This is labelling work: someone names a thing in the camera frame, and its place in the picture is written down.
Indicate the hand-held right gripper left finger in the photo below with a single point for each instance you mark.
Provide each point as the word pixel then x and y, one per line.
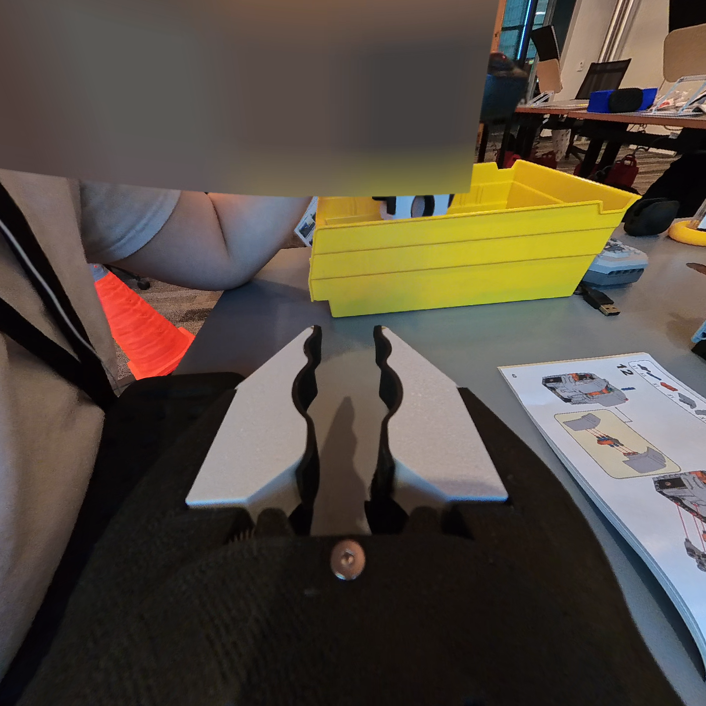
pixel 253 441

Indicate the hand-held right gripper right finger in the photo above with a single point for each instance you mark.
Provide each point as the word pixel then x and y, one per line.
pixel 441 441

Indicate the yellow plastic bin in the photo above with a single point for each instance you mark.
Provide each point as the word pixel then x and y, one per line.
pixel 441 265

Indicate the white instruction booklet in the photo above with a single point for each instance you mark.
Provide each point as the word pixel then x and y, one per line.
pixel 543 405

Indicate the person's left forearm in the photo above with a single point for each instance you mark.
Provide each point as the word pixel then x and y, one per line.
pixel 248 231

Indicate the grey desk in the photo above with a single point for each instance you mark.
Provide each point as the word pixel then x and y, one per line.
pixel 441 342

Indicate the cluttered brown-edged desk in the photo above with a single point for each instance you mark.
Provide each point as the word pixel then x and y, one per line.
pixel 634 118

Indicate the white printed card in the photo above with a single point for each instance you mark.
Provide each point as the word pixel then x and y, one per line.
pixel 306 223

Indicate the person's light shirt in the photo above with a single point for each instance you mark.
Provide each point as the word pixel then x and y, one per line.
pixel 44 469

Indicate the black usb dongle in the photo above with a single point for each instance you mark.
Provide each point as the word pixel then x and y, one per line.
pixel 604 306

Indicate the grey battery box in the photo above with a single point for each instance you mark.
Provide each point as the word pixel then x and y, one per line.
pixel 615 265

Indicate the blue plastic tray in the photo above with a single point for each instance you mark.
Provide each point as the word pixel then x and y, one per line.
pixel 595 102

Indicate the red bag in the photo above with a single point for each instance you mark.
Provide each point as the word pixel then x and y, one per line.
pixel 620 171

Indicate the black mesh chair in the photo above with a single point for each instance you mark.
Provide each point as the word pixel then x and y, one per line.
pixel 604 77

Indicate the black pouch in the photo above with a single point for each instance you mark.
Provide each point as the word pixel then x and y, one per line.
pixel 626 100

